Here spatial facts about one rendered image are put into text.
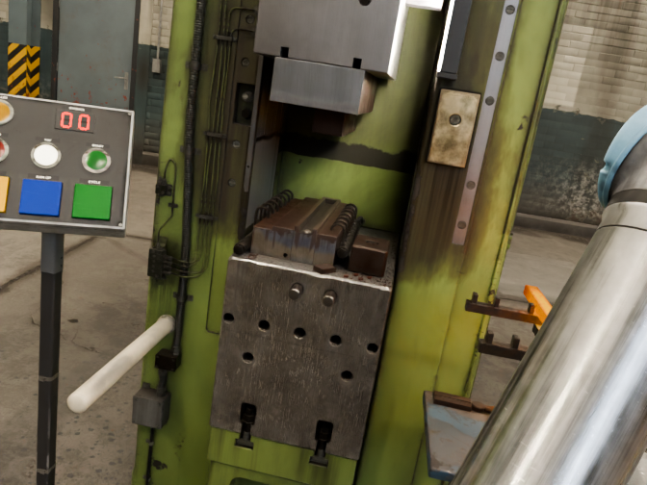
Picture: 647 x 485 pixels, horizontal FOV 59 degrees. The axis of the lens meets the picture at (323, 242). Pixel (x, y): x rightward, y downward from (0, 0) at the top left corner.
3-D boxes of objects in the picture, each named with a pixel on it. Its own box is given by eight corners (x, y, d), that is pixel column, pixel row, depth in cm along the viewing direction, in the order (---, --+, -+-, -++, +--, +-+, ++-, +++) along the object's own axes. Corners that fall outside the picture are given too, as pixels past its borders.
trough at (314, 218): (316, 236, 133) (317, 229, 132) (294, 231, 133) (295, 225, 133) (339, 204, 173) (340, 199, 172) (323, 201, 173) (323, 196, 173)
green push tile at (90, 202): (109, 219, 122) (112, 186, 124) (71, 216, 119) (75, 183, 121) (110, 221, 123) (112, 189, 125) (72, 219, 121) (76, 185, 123)
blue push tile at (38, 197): (58, 215, 119) (62, 181, 121) (18, 212, 116) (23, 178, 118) (59, 218, 120) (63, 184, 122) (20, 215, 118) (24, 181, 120)
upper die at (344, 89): (357, 114, 125) (365, 70, 122) (269, 100, 127) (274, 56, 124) (372, 112, 165) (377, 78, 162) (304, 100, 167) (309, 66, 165)
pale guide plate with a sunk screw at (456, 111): (464, 167, 135) (480, 94, 131) (427, 161, 136) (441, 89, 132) (463, 166, 137) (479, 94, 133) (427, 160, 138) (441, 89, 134)
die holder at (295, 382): (358, 461, 138) (392, 289, 126) (208, 425, 142) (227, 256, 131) (375, 360, 192) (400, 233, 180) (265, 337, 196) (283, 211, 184)
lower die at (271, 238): (332, 268, 134) (338, 233, 132) (249, 252, 136) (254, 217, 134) (351, 229, 174) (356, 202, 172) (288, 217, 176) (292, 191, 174)
